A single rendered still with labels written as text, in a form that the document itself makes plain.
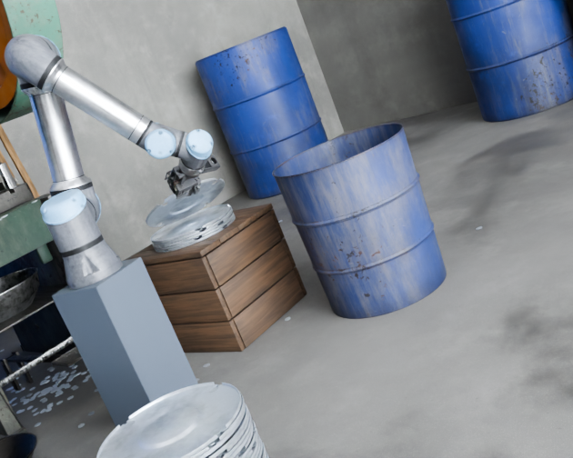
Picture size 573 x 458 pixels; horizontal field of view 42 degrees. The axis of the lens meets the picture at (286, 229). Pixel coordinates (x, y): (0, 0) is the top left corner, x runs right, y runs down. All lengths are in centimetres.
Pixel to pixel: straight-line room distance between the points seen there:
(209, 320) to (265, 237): 33
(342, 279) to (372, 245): 15
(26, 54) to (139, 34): 277
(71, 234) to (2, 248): 63
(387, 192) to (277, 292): 59
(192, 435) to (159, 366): 67
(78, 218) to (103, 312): 25
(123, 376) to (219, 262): 50
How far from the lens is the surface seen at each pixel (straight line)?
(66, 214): 198
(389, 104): 541
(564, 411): 159
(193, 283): 236
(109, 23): 464
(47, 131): 211
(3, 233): 259
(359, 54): 544
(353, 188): 211
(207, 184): 243
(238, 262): 239
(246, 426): 143
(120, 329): 198
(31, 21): 262
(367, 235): 215
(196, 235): 240
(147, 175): 454
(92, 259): 199
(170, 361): 209
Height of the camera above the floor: 86
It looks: 14 degrees down
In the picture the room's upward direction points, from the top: 22 degrees counter-clockwise
